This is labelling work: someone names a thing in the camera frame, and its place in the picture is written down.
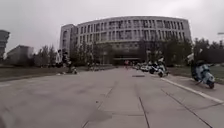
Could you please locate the row of trees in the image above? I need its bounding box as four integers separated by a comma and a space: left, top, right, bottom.
33, 36, 224, 67

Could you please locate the row of parked scooters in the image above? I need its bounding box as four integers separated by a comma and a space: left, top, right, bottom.
134, 57, 170, 78

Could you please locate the tall grey building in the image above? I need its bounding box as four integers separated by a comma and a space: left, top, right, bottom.
0, 29, 11, 61

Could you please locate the low grey building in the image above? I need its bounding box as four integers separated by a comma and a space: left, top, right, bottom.
6, 44, 35, 66

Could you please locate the large curved grey building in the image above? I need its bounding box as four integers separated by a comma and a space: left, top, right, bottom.
59, 15, 193, 66

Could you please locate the grass strip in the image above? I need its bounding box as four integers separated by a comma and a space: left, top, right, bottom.
168, 63, 224, 84

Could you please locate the blue scooter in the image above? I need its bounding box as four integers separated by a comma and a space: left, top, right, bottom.
194, 63, 216, 90

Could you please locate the person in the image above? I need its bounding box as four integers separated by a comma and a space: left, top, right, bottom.
61, 50, 78, 75
186, 48, 208, 82

